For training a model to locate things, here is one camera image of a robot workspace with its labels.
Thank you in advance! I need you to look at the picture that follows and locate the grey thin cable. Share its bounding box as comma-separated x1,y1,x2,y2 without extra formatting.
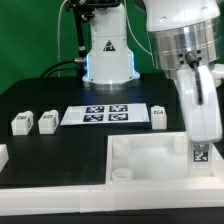
57,0,69,78

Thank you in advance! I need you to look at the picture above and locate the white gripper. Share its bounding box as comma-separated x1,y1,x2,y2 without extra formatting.
176,65,222,152

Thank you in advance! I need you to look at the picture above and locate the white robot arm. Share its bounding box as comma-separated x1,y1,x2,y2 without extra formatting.
83,0,222,152

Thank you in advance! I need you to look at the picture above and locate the black cable bundle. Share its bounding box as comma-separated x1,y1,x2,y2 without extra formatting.
39,59,85,80

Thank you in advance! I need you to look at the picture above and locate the white square tabletop part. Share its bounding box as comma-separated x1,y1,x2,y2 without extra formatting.
105,131,224,186

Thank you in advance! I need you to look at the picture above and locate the white L-shaped obstacle fence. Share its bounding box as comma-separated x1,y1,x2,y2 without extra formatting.
0,150,224,216

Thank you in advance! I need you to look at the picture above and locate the white sheet with markers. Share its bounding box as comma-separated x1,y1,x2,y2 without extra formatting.
61,103,150,125

